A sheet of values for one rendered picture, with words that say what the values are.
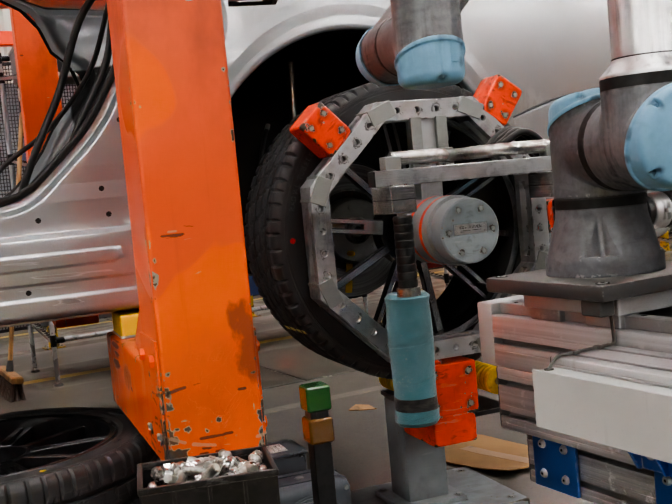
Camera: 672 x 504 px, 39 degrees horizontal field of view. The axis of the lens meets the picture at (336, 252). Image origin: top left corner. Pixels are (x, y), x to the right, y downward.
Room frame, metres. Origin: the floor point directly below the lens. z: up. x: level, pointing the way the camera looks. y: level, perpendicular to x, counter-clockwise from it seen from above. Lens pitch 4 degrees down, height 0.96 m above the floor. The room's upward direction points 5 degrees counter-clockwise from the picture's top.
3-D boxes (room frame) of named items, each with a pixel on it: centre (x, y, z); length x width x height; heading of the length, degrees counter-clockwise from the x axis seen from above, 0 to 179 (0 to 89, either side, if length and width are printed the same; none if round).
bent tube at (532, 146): (1.94, -0.34, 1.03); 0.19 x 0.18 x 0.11; 21
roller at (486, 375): (2.16, -0.28, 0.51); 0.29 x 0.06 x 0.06; 21
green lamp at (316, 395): (1.47, 0.05, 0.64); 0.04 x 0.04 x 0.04; 21
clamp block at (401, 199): (1.77, -0.11, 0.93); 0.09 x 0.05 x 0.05; 21
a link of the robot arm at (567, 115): (1.24, -0.35, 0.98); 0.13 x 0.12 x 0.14; 13
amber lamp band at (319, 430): (1.47, 0.05, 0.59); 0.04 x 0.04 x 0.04; 21
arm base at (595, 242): (1.25, -0.35, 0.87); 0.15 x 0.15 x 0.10
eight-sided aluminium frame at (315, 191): (2.02, -0.20, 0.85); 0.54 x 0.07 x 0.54; 111
